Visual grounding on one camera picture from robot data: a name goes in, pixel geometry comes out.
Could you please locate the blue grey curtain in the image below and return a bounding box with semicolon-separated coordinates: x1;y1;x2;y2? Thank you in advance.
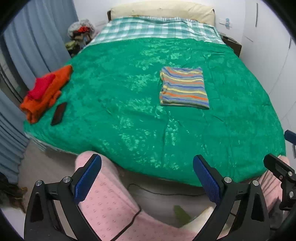
1;1;78;184

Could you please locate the black smartphone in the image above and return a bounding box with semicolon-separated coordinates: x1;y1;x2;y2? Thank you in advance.
51;102;67;126

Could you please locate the striped garment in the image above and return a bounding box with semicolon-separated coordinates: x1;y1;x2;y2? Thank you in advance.
159;66;209;109

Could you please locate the white wardrobe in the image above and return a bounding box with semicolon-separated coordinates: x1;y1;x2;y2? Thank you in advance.
240;0;296;160

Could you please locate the black cable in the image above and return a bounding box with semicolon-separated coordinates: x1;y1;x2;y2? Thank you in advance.
108;183;206;241

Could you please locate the green bedspread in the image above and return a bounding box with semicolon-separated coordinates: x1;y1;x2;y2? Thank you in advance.
23;38;286;186

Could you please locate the green slipper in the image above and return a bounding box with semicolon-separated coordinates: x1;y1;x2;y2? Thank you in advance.
174;205;192;226

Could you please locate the orange red clothes pile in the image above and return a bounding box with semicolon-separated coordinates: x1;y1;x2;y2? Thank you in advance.
20;65;73;124

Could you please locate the wall socket with plug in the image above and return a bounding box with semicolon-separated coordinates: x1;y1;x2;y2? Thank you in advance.
219;18;232;29

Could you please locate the cream pillow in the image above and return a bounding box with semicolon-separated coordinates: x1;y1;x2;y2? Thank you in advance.
107;1;215;26

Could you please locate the dark bedside table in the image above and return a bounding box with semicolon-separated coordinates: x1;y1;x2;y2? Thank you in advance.
219;32;242;57

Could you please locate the clothes heap on chair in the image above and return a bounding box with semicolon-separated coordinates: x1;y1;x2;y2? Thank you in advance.
65;19;96;57

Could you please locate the pink pyjama right leg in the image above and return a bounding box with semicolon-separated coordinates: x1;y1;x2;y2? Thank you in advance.
187;155;291;241

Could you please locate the checkered teal bed sheet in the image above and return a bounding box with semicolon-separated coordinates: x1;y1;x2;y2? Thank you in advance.
89;16;224;45

